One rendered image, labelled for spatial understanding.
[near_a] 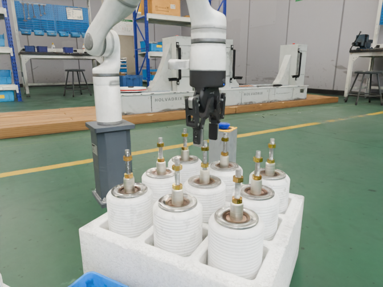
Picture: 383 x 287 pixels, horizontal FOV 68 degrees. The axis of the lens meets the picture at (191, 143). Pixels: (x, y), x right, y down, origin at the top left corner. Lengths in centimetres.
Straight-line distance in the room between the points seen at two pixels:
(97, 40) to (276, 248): 81
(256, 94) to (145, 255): 314
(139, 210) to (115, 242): 7
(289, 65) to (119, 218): 381
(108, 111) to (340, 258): 85
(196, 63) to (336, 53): 563
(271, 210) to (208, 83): 28
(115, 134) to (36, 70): 788
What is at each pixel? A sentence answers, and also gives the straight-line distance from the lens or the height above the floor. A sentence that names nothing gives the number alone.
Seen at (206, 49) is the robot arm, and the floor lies 53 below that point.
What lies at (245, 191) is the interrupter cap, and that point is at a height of 25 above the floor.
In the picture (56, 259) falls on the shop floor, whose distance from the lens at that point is 91.
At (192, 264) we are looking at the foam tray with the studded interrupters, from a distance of 52.
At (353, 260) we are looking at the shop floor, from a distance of 94.
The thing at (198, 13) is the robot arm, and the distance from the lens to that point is 58.
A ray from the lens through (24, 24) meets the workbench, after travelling 652.
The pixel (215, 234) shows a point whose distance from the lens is 49.
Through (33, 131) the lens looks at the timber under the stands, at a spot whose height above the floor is 3.
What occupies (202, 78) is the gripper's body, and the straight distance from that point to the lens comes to 57.
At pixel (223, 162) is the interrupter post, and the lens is 74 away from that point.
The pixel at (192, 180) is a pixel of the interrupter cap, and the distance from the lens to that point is 65.
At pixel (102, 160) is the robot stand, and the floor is 18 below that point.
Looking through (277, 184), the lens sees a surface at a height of 24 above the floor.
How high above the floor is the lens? 50
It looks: 15 degrees down
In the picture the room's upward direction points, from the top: straight up
